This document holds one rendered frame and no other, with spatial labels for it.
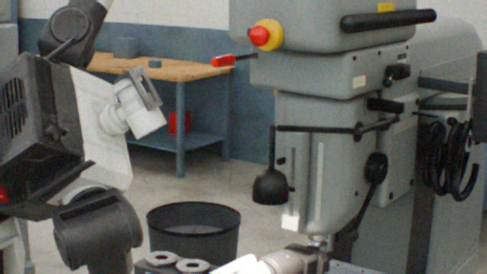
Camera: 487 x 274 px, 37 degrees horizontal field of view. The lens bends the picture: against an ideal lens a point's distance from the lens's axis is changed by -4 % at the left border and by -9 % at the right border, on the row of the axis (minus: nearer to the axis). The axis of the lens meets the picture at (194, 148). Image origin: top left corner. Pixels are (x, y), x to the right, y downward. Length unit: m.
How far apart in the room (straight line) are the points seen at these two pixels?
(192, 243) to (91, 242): 2.24
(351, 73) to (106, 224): 0.55
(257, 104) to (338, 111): 5.36
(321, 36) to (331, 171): 0.32
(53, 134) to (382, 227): 1.05
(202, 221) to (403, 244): 2.10
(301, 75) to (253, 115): 5.42
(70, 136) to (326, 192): 0.55
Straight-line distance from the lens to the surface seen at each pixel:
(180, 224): 4.03
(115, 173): 1.46
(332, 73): 1.50
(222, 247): 3.66
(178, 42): 7.38
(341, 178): 1.60
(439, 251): 2.07
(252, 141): 7.01
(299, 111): 1.59
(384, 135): 1.72
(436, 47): 1.98
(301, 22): 1.41
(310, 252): 1.71
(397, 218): 2.07
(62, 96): 1.44
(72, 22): 1.55
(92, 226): 1.38
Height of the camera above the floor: 1.91
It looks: 15 degrees down
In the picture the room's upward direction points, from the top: straight up
